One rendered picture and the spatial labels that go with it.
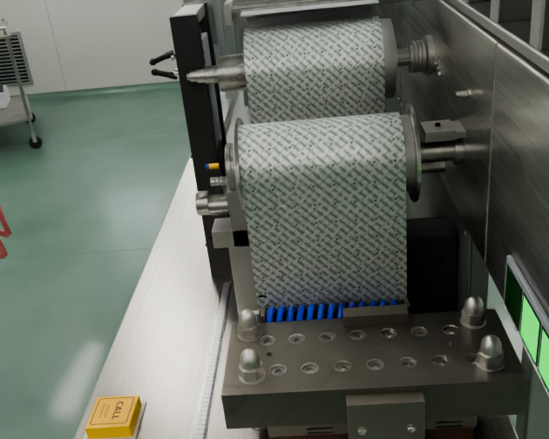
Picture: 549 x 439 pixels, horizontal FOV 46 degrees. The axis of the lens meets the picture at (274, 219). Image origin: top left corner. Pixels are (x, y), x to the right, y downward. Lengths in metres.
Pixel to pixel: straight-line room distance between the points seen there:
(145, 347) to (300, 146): 0.51
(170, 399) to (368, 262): 0.39
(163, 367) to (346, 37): 0.65
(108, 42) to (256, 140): 5.90
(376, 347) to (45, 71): 6.34
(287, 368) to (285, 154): 0.30
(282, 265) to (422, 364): 0.25
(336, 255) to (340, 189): 0.11
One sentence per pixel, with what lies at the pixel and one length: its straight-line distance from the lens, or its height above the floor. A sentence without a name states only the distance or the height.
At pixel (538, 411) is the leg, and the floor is 0.66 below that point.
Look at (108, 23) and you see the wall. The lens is 6.77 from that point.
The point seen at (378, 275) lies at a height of 1.08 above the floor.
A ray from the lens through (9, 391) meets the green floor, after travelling 2.81.
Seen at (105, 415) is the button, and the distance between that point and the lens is 1.08.
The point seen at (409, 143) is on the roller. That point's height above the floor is 1.28.
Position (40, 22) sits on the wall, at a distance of 6.98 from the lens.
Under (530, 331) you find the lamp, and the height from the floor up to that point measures 1.18.
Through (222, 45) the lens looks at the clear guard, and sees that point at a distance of 1.95.
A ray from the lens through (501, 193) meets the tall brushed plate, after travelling 0.82.
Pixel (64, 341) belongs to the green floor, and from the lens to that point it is 2.99.
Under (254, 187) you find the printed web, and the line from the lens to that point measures 0.95.
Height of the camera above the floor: 1.61
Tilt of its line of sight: 26 degrees down
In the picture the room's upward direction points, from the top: 6 degrees counter-clockwise
